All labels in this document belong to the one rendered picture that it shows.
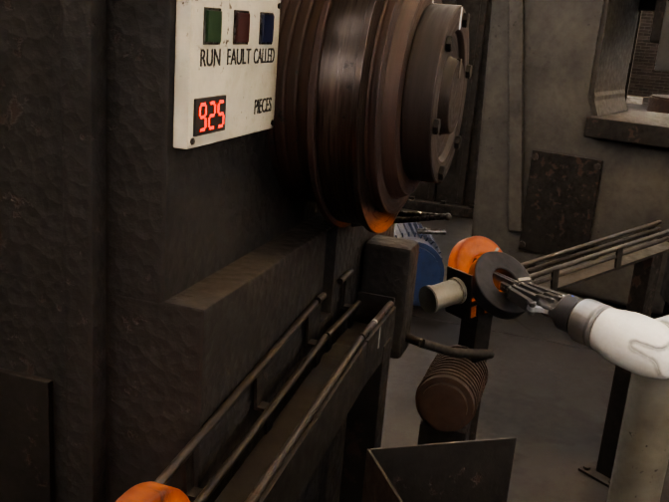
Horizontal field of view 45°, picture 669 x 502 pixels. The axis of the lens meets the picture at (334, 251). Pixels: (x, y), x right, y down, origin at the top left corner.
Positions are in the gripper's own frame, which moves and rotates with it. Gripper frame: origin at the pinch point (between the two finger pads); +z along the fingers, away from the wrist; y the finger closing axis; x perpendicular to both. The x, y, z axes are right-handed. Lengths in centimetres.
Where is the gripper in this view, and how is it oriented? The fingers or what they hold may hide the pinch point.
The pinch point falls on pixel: (503, 283)
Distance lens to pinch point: 179.7
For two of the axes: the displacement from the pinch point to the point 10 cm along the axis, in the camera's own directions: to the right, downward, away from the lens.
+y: 8.0, -1.1, 5.8
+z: -5.9, -3.1, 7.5
